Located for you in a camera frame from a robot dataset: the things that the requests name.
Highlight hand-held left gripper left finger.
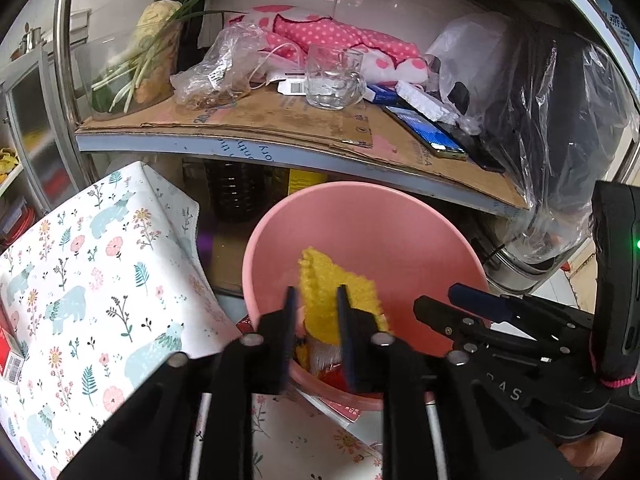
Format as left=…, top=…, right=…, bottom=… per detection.
left=57, top=286, right=301, bottom=480

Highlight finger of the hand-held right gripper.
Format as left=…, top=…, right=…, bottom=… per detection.
left=447, top=282, right=596, bottom=331
left=414, top=294, right=571, bottom=361

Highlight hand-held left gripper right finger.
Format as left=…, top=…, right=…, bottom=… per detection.
left=336, top=284, right=581, bottom=480

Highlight red clear plastic wrapper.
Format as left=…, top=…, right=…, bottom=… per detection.
left=320, top=367, right=351, bottom=391

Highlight pink plastic bucket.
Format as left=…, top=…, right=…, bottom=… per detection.
left=242, top=182, right=488, bottom=411

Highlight person's right hand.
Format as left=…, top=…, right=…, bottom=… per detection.
left=557, top=432, right=626, bottom=475

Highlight silver scouring cloth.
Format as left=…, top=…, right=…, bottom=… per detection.
left=306, top=337, right=343, bottom=373

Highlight metal pot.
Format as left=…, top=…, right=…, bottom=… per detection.
left=472, top=215, right=576, bottom=296

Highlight red printed carton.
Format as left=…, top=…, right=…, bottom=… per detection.
left=320, top=396, right=370, bottom=426

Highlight black phone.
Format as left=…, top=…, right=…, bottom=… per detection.
left=452, top=130, right=506, bottom=173

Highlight dark oil bottle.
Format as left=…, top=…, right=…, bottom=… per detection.
left=205, top=160, right=266, bottom=221

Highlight smartphone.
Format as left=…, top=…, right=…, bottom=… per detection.
left=384, top=105, right=471, bottom=162

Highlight black appliance in clear plastic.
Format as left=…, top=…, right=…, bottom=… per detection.
left=480, top=25, right=636, bottom=261

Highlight metal shelf rack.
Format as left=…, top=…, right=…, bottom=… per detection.
left=52, top=0, right=640, bottom=311

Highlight bear and flower printed tablecloth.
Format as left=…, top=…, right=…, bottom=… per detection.
left=0, top=160, right=386, bottom=480

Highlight white ribbed packet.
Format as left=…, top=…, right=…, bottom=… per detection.
left=395, top=80, right=458, bottom=123

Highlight cardboard sheet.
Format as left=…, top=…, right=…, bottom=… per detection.
left=75, top=87, right=531, bottom=211

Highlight blue small box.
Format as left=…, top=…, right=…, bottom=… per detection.
left=362, top=82, right=401, bottom=106

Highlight large white plastic bag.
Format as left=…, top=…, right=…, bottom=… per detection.
left=425, top=12, right=511, bottom=116

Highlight glass mug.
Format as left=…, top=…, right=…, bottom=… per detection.
left=303, top=44, right=368, bottom=111

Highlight white barcode tag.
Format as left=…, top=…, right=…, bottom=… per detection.
left=265, top=71, right=308, bottom=96

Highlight clear crumpled plastic bag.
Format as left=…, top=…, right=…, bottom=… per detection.
left=170, top=24, right=273, bottom=108

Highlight red box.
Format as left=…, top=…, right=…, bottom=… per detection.
left=0, top=305, right=27, bottom=393

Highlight clear plastic vegetable container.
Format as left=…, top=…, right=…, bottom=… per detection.
left=72, top=25, right=183, bottom=121

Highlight pink polka dot cloth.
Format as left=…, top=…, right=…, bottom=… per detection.
left=222, top=6, right=431, bottom=86

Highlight green leafy vegetable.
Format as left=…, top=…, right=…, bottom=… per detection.
left=91, top=85, right=118, bottom=113

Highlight green onions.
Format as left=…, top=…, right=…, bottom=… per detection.
left=92, top=0, right=226, bottom=111

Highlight frosted glass cabinet door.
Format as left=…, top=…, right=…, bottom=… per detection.
left=5, top=67, right=68, bottom=201

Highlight napa cabbage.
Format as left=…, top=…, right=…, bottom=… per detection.
left=135, top=1, right=183, bottom=51

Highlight white kitchen cabinet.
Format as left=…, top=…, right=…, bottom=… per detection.
left=0, top=25, right=71, bottom=241

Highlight small metal pots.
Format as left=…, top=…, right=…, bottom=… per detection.
left=12, top=22, right=43, bottom=61

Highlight white cable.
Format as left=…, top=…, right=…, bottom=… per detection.
left=247, top=42, right=306, bottom=93

